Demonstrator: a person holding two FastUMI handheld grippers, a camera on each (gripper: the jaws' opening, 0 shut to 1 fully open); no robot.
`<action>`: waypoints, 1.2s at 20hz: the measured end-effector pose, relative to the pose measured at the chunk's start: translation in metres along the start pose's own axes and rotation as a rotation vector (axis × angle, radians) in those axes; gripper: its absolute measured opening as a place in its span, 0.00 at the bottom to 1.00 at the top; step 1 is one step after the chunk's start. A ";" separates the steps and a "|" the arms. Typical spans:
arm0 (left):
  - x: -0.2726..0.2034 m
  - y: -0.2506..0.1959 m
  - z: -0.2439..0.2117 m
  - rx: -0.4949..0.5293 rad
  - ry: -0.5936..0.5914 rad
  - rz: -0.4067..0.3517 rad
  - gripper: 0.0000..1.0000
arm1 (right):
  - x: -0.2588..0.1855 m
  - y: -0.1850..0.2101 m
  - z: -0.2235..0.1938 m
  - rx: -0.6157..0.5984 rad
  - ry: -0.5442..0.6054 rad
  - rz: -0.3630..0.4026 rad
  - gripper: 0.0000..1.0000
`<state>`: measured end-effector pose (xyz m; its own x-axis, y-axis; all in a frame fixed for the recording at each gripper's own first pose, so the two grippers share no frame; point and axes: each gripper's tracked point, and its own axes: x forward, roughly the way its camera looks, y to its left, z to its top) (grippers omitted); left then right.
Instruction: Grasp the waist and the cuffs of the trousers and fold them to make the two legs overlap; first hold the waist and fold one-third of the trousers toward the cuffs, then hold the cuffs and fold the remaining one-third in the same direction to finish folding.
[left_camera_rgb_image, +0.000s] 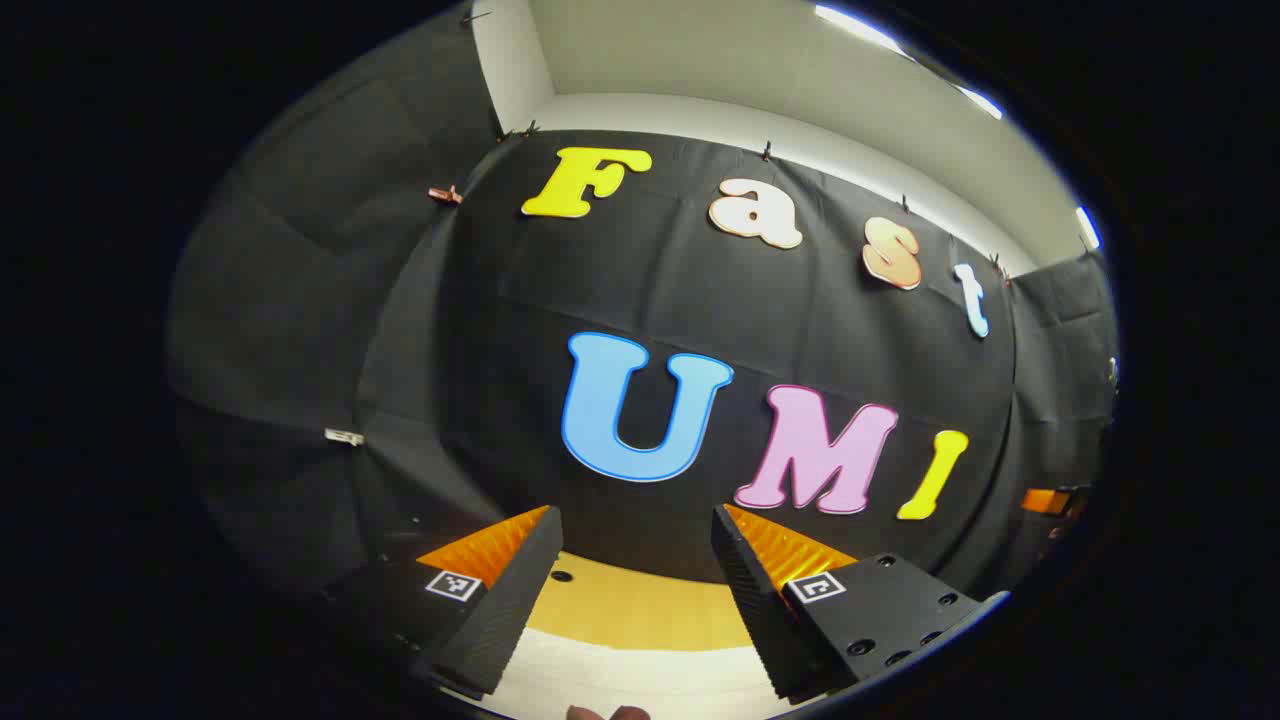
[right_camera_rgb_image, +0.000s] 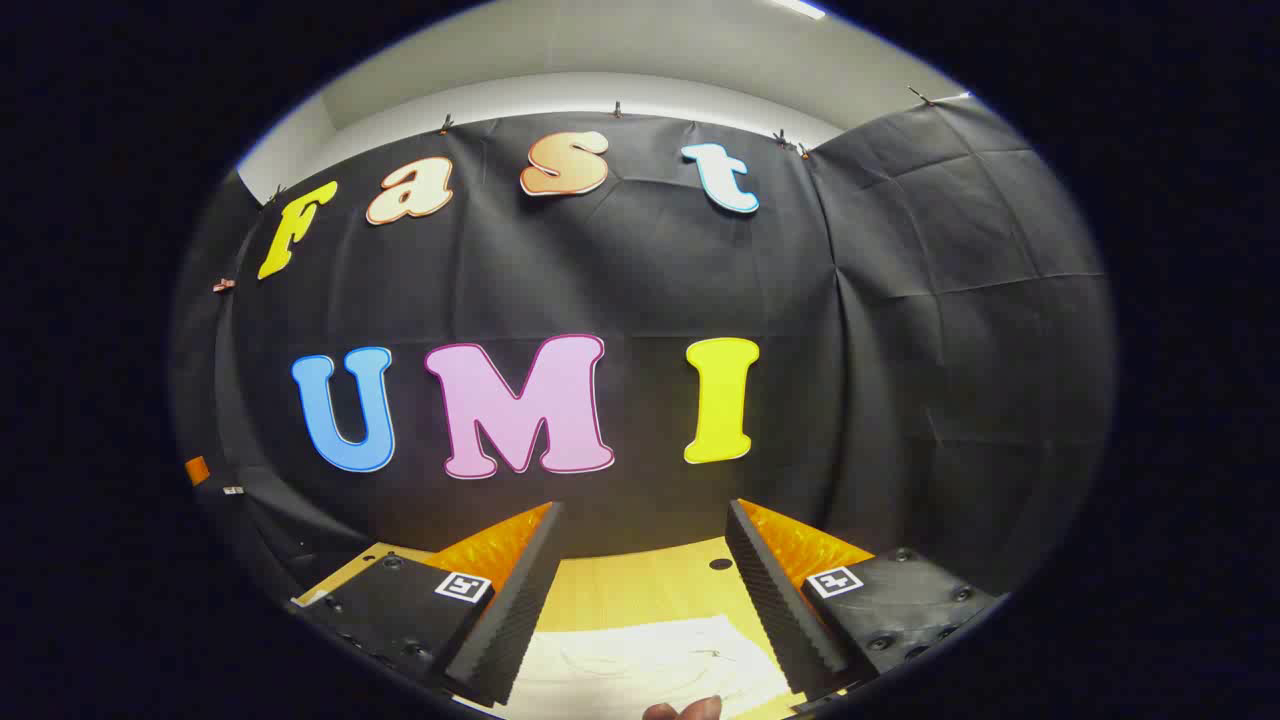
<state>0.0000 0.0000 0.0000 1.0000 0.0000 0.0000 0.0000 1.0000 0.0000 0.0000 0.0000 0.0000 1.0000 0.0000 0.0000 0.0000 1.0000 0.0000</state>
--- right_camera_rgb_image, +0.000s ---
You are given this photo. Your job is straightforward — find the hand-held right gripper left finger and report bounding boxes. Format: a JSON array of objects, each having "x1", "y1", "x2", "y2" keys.
[{"x1": 290, "y1": 500, "x2": 564, "y2": 707}]

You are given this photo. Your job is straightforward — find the white jeans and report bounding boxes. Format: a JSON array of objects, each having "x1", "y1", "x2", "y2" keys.
[{"x1": 498, "y1": 614, "x2": 793, "y2": 720}]

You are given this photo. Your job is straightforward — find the black backdrop cloth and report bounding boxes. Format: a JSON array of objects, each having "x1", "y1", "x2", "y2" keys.
[{"x1": 170, "y1": 95, "x2": 1117, "y2": 603}]

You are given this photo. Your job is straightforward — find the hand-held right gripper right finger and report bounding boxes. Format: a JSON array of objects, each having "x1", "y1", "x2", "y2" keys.
[{"x1": 725, "y1": 498, "x2": 1002, "y2": 701}]

